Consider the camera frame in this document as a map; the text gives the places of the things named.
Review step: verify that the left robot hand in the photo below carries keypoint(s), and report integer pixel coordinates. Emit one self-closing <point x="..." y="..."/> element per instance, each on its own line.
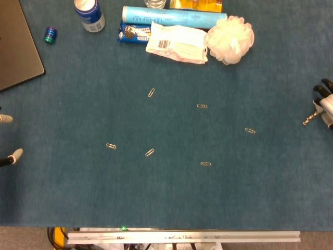
<point x="6" y="118"/>

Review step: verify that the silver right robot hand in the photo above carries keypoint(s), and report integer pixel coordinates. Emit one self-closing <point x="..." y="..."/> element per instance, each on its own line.
<point x="326" y="104"/>

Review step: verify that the silver paperclip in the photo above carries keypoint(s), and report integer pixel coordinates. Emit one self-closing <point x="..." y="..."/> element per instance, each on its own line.
<point x="202" y="106"/>
<point x="250" y="130"/>
<point x="111" y="146"/>
<point x="151" y="93"/>
<point x="205" y="163"/>
<point x="149" y="152"/>

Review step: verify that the grey closed laptop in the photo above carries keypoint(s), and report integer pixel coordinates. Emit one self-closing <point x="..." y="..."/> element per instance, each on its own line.
<point x="15" y="47"/>

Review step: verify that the white mesh bath loofah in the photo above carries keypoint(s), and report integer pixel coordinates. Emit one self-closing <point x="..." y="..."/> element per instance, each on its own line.
<point x="231" y="39"/>

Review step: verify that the yellow part under table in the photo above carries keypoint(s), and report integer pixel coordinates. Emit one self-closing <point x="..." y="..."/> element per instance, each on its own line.
<point x="60" y="235"/>

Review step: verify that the blue soda can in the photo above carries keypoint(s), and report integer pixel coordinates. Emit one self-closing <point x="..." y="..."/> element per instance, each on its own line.
<point x="91" y="15"/>

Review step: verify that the blue cookie pack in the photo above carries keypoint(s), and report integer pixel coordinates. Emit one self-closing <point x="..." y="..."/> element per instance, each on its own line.
<point x="132" y="32"/>

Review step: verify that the white crumpled plastic package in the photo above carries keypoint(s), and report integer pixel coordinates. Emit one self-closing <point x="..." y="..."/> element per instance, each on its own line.
<point x="179" y="45"/>

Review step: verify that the orange yellow printed box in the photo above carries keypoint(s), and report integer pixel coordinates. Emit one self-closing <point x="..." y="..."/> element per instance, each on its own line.
<point x="195" y="5"/>

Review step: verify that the teal felt table mat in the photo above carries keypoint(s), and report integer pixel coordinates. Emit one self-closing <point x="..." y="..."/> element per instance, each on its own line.
<point x="166" y="195"/>

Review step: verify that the light blue cylindrical tube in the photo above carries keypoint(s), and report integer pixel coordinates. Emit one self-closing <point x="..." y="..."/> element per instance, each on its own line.
<point x="169" y="17"/>

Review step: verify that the clear plastic water bottle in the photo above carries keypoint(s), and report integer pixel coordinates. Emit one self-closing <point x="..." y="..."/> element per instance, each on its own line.
<point x="155" y="3"/>

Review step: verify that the aluminium profile rail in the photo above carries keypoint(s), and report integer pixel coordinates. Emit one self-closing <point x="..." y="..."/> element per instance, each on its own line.
<point x="182" y="237"/>

